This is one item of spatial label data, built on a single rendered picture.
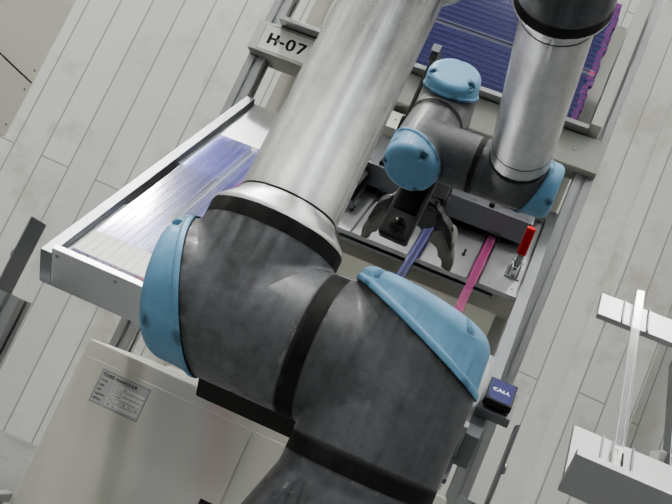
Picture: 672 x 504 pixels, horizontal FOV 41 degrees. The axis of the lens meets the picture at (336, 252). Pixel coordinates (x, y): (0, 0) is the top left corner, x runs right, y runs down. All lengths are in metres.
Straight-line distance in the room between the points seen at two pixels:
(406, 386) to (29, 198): 3.96
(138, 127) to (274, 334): 3.89
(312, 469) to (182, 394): 1.01
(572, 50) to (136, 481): 1.08
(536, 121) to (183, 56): 3.70
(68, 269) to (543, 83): 0.77
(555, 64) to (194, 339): 0.46
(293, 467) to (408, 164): 0.57
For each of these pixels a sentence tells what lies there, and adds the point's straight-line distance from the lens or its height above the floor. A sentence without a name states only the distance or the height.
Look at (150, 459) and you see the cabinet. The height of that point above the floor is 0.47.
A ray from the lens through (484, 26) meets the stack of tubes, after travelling 1.91.
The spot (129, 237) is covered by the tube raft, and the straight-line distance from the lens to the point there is 1.44.
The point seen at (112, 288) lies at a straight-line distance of 1.36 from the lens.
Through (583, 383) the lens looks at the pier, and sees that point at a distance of 4.44.
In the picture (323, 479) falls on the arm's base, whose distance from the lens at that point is 0.63.
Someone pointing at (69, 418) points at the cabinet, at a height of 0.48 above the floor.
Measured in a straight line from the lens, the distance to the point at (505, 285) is 1.58.
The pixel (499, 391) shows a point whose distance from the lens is 1.28.
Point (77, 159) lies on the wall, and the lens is 4.50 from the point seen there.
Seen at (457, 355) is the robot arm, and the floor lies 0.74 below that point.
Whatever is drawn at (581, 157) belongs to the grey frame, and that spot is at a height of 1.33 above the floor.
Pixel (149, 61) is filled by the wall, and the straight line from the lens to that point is 4.60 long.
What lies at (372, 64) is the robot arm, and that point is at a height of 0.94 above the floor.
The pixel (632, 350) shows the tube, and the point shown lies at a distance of 1.43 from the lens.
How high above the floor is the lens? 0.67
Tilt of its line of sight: 10 degrees up
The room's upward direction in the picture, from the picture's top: 24 degrees clockwise
